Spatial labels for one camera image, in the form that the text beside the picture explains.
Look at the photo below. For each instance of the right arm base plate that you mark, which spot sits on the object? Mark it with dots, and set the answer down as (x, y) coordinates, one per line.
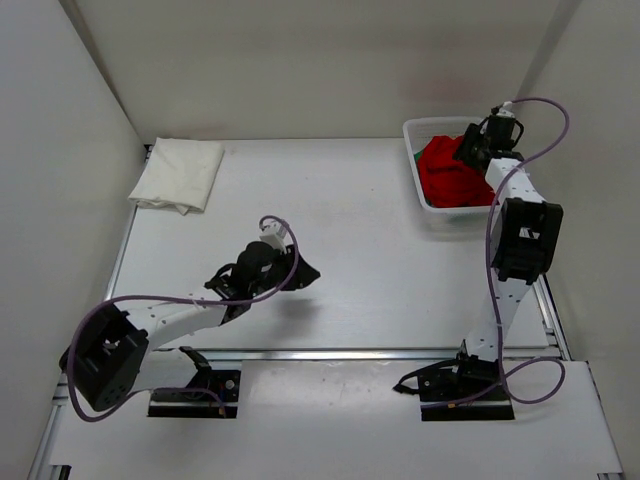
(464, 388)

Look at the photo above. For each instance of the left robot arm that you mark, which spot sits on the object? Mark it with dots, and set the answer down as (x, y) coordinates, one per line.
(121, 347)

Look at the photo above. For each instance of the red t shirt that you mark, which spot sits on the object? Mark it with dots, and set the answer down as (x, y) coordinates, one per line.
(447, 183)

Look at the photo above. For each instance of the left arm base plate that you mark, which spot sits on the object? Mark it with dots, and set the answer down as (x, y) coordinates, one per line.
(187, 385)

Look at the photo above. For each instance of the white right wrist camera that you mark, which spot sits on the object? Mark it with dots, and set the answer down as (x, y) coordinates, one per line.
(504, 110)

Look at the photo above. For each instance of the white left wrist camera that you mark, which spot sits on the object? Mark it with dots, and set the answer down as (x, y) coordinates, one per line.
(274, 234)

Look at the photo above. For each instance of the white t shirt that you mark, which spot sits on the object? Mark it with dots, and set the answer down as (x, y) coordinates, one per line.
(178, 174)

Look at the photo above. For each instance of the aluminium frame rail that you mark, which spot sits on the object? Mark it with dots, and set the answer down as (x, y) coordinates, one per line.
(328, 355)

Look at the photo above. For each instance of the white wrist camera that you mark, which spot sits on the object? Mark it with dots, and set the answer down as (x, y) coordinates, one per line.
(274, 234)
(504, 110)

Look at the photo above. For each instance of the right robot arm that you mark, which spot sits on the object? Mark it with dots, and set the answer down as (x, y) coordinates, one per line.
(523, 233)

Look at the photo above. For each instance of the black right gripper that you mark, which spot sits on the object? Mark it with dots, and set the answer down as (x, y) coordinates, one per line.
(475, 137)

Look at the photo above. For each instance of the white plastic basket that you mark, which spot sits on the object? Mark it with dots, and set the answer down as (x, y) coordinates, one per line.
(417, 134)

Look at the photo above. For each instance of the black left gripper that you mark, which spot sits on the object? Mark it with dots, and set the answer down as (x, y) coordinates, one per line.
(304, 276)

